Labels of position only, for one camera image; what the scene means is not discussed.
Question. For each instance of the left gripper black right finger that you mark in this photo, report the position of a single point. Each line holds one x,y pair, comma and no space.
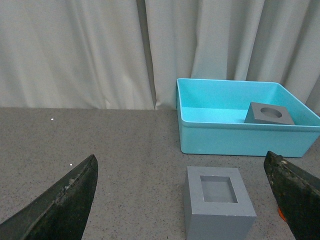
297,193

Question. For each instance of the gray cube round hole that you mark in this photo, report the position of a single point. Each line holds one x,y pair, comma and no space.
261,113

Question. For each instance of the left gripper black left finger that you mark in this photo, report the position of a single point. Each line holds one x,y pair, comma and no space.
59,213

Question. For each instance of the blue plastic box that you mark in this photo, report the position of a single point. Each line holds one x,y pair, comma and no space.
211,119

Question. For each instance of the gray cube square hole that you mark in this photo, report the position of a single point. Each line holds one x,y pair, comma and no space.
216,204

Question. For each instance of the white curtain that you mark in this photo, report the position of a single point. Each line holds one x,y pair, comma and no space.
128,54

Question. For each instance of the orange cylinder 4680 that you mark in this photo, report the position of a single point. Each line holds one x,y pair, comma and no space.
281,214

